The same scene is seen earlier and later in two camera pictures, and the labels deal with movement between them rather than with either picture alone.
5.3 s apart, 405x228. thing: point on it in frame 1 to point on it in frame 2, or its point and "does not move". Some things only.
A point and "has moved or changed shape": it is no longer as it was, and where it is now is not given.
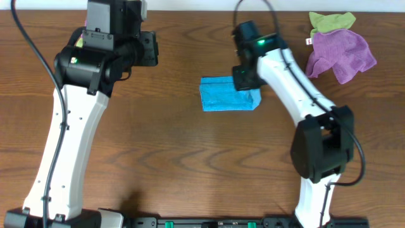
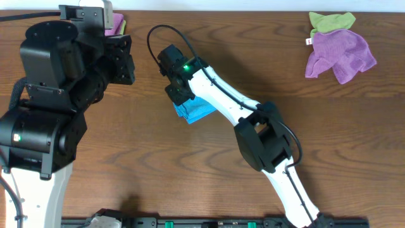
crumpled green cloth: [325, 24] does not move
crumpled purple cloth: [343, 50] does not move
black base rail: [242, 222] does not move
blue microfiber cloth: [219, 94] has moved or changed shape
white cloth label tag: [308, 41] does not move
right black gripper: [244, 79] to [176, 93]
